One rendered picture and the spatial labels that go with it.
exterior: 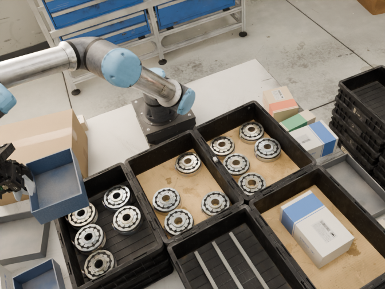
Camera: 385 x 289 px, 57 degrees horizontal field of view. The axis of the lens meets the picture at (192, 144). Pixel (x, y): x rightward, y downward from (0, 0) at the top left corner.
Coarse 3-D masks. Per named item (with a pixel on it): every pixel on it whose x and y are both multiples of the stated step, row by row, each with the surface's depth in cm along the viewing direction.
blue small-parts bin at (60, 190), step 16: (48, 160) 116; (64, 160) 118; (48, 176) 117; (64, 176) 117; (80, 176) 113; (48, 192) 113; (64, 192) 112; (80, 192) 112; (32, 208) 102; (48, 208) 102; (64, 208) 105; (80, 208) 108
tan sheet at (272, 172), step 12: (252, 120) 155; (228, 132) 152; (264, 132) 149; (240, 144) 147; (252, 144) 146; (252, 156) 142; (252, 168) 138; (264, 168) 138; (276, 168) 137; (288, 168) 136; (276, 180) 133
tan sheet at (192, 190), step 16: (144, 176) 142; (160, 176) 141; (176, 176) 140; (192, 176) 139; (208, 176) 138; (144, 192) 137; (192, 192) 135; (208, 192) 134; (192, 208) 130; (176, 224) 127
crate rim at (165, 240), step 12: (192, 132) 141; (132, 156) 137; (216, 168) 128; (132, 180) 129; (228, 180) 124; (144, 204) 122; (240, 204) 117; (216, 216) 116; (156, 228) 115; (192, 228) 114; (168, 240) 112
